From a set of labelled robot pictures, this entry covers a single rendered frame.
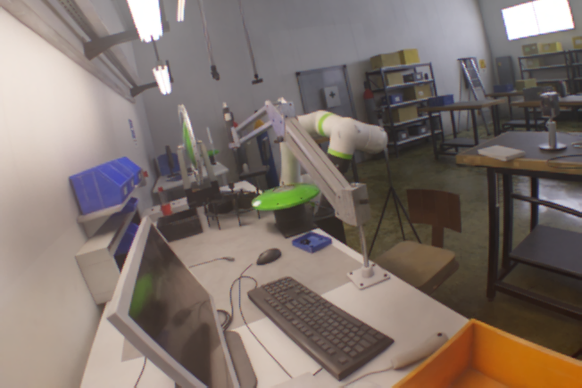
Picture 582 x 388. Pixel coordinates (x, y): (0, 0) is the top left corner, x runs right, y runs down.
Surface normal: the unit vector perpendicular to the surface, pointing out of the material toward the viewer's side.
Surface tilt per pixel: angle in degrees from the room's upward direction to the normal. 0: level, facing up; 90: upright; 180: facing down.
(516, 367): 86
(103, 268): 90
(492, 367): 86
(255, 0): 90
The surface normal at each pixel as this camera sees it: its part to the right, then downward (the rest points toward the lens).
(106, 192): 0.34, 0.15
